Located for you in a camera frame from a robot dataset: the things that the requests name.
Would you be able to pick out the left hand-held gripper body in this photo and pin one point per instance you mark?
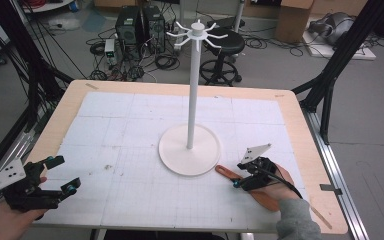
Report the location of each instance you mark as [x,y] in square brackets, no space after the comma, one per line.
[3,176]

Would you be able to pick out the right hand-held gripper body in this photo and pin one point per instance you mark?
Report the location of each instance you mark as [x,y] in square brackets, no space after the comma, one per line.
[258,173]

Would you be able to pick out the wooden rice paddle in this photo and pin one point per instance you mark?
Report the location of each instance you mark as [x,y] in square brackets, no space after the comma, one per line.
[226,172]

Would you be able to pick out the person's right hand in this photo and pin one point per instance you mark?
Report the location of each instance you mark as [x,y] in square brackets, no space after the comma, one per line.
[280,188]

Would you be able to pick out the person's left hand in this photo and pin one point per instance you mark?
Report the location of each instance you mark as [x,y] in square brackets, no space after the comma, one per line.
[10,223]

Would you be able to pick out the white hook stand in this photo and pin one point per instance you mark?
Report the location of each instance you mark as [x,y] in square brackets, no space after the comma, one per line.
[189,153]

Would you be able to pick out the white gridded mat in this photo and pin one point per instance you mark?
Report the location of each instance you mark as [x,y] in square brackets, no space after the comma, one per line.
[140,186]

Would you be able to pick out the black tape strip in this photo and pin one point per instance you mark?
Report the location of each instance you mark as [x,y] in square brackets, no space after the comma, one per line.
[330,189]

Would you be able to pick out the white power supply box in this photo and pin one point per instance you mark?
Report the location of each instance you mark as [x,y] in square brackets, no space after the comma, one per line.
[110,50]

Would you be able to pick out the black round stool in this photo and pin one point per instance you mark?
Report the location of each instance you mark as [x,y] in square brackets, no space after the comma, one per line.
[223,41]

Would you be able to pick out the white power strip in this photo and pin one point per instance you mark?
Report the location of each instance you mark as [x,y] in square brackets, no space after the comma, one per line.
[179,40]

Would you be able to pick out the cardboard box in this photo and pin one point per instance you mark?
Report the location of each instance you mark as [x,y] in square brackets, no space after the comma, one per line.
[293,20]

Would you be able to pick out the black computer tower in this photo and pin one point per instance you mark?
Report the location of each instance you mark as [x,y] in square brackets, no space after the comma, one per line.
[128,26]
[154,26]

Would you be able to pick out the white flat board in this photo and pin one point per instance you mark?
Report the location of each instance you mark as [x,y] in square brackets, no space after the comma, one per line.
[356,53]

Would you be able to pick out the grey bag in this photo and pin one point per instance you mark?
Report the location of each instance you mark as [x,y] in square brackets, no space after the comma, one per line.
[333,28]

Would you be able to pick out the aluminium rail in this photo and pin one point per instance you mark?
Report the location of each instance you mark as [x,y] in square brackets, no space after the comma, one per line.
[15,146]
[333,166]

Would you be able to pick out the black metal frame strut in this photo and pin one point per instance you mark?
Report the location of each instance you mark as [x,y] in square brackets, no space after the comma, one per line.
[343,50]

